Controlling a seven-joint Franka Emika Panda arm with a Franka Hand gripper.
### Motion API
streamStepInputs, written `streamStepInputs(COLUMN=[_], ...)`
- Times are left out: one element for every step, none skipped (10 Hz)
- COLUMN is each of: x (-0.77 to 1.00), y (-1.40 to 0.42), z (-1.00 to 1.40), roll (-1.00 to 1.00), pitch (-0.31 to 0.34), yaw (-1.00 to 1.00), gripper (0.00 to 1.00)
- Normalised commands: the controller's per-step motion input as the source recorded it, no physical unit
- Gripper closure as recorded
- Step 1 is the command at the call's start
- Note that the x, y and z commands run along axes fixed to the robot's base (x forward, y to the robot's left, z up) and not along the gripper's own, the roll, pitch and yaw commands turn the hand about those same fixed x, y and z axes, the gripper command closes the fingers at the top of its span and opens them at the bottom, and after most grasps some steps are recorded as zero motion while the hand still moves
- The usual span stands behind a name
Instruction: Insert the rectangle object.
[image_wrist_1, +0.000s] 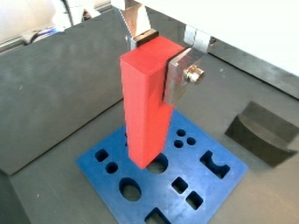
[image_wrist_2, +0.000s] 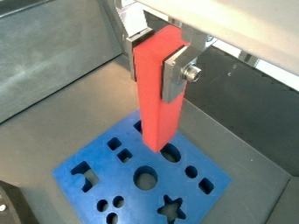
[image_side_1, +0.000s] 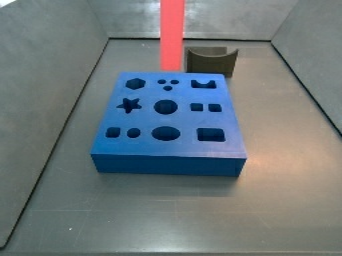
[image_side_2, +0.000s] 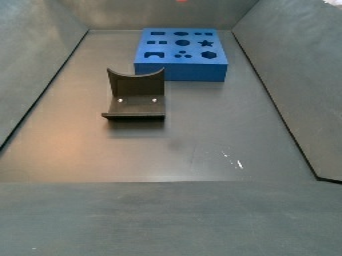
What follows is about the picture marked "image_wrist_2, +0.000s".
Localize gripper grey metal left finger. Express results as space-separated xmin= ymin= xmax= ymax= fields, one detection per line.
xmin=115 ymin=0 xmax=155 ymax=81

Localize black object at corner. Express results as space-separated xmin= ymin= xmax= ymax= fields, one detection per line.
xmin=0 ymin=180 xmax=40 ymax=224

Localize red rectangular block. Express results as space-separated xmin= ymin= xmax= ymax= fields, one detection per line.
xmin=134 ymin=25 xmax=187 ymax=152

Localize blue shape sorting board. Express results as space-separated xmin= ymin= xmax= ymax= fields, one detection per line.
xmin=52 ymin=112 xmax=231 ymax=224

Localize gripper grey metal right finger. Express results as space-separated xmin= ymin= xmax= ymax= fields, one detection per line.
xmin=162 ymin=24 xmax=216 ymax=103

